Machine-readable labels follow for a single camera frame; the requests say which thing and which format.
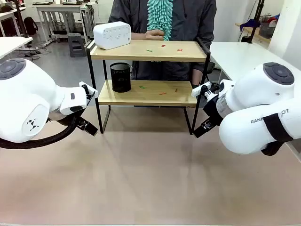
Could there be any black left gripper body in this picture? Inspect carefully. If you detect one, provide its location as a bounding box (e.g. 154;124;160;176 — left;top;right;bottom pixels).
69;112;86;129

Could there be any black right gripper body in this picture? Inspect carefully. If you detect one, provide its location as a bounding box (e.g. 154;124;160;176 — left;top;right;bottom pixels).
202;97;223;129

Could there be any teal chenille duster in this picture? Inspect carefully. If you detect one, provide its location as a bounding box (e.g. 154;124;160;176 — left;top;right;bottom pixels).
146;0;175;42

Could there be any person right hand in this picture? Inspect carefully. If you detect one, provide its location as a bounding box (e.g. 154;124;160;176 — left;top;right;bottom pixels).
144;29;165;41

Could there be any large white table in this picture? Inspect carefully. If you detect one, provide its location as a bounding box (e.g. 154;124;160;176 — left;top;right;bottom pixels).
208;41;279;82

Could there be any black mesh pen holder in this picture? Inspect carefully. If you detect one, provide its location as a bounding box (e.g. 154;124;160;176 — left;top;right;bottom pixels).
110;62;132;93

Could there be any grey step stool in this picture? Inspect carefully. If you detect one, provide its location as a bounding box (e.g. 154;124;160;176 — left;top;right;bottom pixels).
67;32;87;58

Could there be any wooden side table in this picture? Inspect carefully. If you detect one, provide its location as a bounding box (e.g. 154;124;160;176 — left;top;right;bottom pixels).
234;22;271;44

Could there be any white rounded box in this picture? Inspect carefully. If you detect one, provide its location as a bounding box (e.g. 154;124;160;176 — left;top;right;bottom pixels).
93;21;132;51

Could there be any person torso dark jacket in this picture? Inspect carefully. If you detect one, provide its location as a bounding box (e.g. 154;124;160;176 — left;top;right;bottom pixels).
108;0;217;82

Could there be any blue cloth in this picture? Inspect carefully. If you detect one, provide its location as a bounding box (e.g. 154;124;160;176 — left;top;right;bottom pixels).
239;18;262;32

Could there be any white desk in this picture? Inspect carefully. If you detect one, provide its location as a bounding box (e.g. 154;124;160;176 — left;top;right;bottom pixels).
0;36;33;60

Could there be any black stand pole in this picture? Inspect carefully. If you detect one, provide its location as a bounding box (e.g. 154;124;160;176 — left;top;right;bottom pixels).
248;0;266;45

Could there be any black backpack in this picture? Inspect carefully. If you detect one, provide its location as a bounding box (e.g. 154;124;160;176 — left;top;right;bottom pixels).
23;16;39;36

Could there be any white metal-legged lab table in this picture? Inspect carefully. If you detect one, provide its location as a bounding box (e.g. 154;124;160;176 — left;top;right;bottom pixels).
32;0;95;45

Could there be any black tripod pole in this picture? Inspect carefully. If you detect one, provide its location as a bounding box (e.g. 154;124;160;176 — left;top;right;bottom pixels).
14;0;31;38

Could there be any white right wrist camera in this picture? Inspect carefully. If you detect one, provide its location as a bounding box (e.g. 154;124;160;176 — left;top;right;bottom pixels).
191;81;213;98

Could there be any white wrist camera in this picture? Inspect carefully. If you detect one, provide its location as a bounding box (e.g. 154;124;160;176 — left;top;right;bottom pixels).
191;81;213;98
78;81;99;96

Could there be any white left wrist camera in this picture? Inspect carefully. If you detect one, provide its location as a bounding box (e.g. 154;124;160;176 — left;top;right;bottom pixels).
78;81;99;96

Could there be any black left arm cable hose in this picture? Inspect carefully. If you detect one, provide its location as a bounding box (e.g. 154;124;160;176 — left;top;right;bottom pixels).
0;112;83;150

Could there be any black strap on right arm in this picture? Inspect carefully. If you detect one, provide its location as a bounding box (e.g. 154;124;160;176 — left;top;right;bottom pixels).
260;112;294;156

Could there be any wooden two-tier black-frame shelf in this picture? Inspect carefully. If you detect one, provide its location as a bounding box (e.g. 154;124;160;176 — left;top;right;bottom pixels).
86;37;212;136

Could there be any dark wire basket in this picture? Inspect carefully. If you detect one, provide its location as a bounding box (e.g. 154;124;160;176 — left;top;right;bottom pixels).
258;21;275;39

